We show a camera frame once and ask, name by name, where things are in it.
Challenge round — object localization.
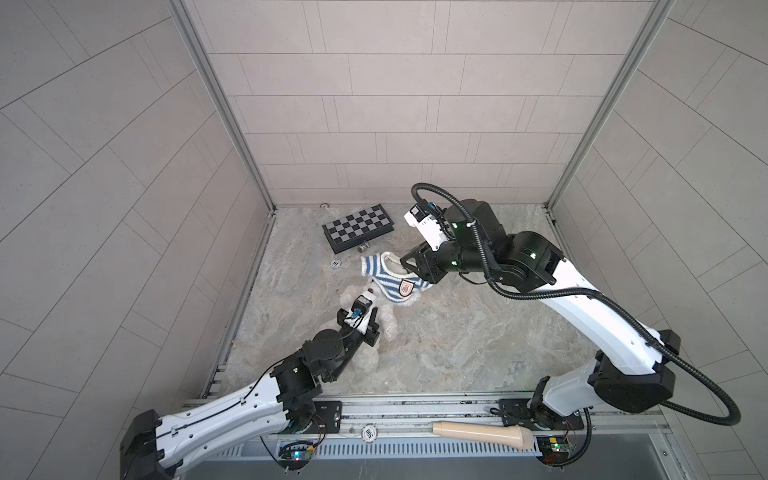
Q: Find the white teddy bear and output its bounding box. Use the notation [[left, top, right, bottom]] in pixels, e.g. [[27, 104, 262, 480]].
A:
[[341, 282, 398, 374]]

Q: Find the right circuit board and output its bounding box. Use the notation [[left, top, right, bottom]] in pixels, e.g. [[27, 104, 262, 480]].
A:
[[535, 436, 573, 465]]

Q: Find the left circuit board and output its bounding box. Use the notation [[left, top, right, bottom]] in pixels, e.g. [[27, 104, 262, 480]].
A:
[[278, 440, 317, 471]]

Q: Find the blue white striped sweater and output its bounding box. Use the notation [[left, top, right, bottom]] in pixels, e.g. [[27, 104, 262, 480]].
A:
[[361, 251, 433, 304]]

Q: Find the black white chessboard box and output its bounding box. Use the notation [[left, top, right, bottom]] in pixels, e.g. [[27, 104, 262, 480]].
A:
[[322, 204, 394, 254]]

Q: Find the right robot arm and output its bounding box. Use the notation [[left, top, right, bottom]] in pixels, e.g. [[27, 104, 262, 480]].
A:
[[401, 199, 675, 417]]

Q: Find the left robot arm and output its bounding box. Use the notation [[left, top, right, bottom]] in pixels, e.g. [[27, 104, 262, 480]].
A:
[[119, 305, 379, 479]]

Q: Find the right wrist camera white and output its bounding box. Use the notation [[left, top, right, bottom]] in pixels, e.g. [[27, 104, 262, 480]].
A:
[[404, 204, 449, 251]]

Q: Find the beige wooden handle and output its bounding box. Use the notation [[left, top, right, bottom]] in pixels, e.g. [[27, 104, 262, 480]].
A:
[[432, 422, 535, 450]]

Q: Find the black corrugated cable hose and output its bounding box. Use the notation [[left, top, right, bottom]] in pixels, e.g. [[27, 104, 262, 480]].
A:
[[410, 182, 742, 427]]

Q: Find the circuit board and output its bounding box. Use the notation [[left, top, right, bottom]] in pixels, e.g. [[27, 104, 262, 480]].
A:
[[278, 440, 317, 471], [535, 436, 573, 465]]

